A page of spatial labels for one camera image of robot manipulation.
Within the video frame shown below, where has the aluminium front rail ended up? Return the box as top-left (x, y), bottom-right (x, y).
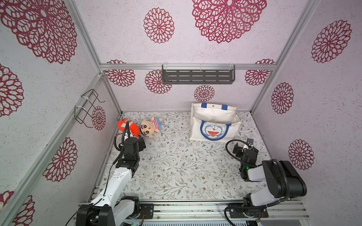
top-left (125, 200), bottom-right (312, 226)

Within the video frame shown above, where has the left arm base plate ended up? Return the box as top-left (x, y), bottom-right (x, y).
top-left (126, 203), bottom-right (155, 220)

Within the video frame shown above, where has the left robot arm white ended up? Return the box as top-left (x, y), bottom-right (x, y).
top-left (75, 137), bottom-right (146, 226)

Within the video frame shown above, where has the white Doraemon canvas bag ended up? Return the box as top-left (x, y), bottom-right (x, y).
top-left (189, 103), bottom-right (241, 143)

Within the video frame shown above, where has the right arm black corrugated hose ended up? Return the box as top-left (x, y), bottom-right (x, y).
top-left (224, 139), bottom-right (290, 226)

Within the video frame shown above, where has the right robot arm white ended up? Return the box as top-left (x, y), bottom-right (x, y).
top-left (240, 149), bottom-right (307, 208)

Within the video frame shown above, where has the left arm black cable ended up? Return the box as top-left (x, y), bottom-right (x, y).
top-left (64, 120), bottom-right (133, 226)

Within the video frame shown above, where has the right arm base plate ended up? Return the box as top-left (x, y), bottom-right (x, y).
top-left (226, 202), bottom-right (269, 219)

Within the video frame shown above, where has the red plush toy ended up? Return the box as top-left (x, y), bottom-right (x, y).
top-left (117, 118), bottom-right (140, 137)

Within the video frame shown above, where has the grey slotted wall shelf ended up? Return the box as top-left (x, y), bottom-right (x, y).
top-left (161, 65), bottom-right (235, 85)

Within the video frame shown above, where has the black wire wall rack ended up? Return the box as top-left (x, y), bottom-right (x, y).
top-left (74, 89), bottom-right (106, 131)

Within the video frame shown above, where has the pink boy plush doll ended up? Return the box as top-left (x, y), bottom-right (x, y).
top-left (140, 117), bottom-right (164, 138)

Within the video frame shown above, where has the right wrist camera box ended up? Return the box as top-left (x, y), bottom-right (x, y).
top-left (232, 143), bottom-right (249, 158)

